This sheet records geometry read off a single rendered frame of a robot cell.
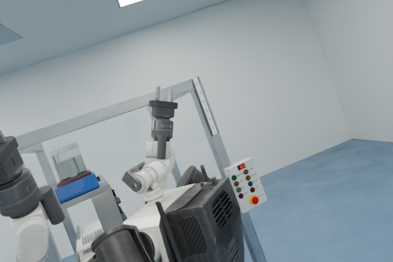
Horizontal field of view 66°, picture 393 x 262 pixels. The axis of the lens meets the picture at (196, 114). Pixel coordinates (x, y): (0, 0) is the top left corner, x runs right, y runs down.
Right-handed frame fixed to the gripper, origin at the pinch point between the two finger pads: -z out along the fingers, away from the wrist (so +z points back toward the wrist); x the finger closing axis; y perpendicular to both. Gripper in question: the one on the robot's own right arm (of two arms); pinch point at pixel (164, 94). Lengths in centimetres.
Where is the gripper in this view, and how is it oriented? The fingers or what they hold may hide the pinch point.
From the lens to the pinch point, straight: 126.1
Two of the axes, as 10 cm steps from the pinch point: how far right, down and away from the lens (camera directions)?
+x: -8.5, -0.8, -5.2
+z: -0.5, 10.0, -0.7
